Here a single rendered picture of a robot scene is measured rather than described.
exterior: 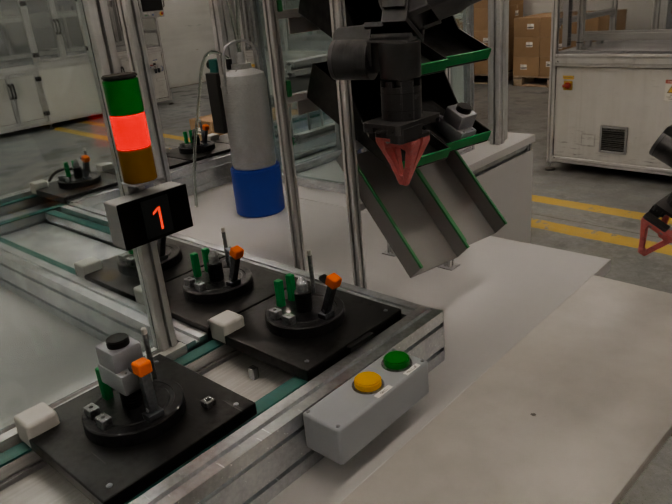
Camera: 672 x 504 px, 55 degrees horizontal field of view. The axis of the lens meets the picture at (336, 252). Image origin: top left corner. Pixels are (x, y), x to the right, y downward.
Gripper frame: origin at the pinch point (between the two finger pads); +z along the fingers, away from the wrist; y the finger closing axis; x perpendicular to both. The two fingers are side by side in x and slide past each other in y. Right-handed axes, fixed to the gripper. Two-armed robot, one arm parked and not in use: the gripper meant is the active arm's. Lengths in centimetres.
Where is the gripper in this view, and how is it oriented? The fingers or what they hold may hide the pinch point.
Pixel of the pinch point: (403, 179)
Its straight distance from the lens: 96.7
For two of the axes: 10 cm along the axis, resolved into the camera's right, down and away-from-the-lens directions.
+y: -6.7, 3.3, -6.6
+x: 7.4, 2.1, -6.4
